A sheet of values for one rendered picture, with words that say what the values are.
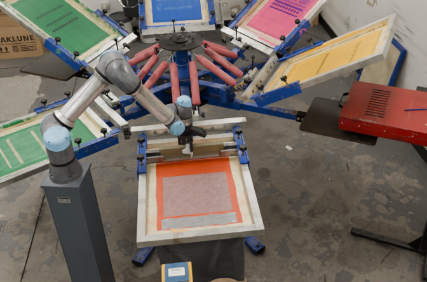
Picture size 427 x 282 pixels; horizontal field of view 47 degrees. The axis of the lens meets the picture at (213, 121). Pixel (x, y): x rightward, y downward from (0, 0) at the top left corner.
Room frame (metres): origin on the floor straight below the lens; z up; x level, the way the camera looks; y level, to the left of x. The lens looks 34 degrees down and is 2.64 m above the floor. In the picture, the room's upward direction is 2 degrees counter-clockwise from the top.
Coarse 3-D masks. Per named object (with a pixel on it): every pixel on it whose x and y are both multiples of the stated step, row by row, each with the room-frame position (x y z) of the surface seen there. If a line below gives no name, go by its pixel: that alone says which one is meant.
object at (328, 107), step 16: (208, 96) 2.90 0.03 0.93; (272, 112) 2.70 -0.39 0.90; (288, 112) 2.65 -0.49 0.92; (304, 112) 2.64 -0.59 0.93; (320, 112) 2.60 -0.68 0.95; (336, 112) 2.59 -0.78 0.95; (304, 128) 2.43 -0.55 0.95; (320, 128) 2.42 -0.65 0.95; (336, 128) 2.41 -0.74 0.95; (368, 144) 2.26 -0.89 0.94
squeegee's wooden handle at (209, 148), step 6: (198, 144) 2.16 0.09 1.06; (204, 144) 2.16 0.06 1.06; (210, 144) 2.16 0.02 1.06; (216, 144) 2.16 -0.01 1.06; (222, 144) 2.16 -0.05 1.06; (162, 150) 2.13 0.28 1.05; (168, 150) 2.13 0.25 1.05; (174, 150) 2.13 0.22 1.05; (180, 150) 2.14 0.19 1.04; (198, 150) 2.15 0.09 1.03; (204, 150) 2.15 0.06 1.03; (210, 150) 2.15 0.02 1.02; (216, 150) 2.15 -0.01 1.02; (168, 156) 2.13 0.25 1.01; (174, 156) 2.13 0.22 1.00; (180, 156) 2.14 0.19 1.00; (186, 156) 2.14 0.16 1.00
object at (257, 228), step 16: (160, 144) 2.29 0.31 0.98; (176, 144) 2.29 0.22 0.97; (144, 176) 1.99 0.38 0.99; (144, 192) 1.86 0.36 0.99; (144, 208) 1.75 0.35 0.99; (256, 208) 1.71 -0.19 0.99; (144, 224) 1.64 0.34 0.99; (256, 224) 1.61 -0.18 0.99; (144, 240) 1.54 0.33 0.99; (160, 240) 1.54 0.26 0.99; (176, 240) 1.55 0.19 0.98; (192, 240) 1.55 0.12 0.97; (208, 240) 1.56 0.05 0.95
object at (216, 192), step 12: (204, 168) 2.08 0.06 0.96; (216, 168) 2.07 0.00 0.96; (228, 168) 2.07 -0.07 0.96; (204, 180) 1.98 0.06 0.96; (216, 180) 1.97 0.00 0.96; (228, 180) 1.97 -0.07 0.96; (204, 192) 1.88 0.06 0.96; (216, 192) 1.88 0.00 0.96; (228, 192) 1.87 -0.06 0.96; (204, 204) 1.80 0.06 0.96; (216, 204) 1.79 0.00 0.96; (228, 204) 1.79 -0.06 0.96; (240, 216) 1.70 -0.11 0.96
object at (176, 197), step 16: (192, 160) 2.16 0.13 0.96; (160, 176) 2.03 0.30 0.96; (176, 176) 2.02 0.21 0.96; (192, 176) 2.02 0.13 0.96; (160, 192) 1.90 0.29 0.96; (176, 192) 1.89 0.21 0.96; (192, 192) 1.89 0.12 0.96; (160, 208) 1.78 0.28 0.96; (176, 208) 1.77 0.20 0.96; (192, 208) 1.77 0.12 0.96; (160, 224) 1.67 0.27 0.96
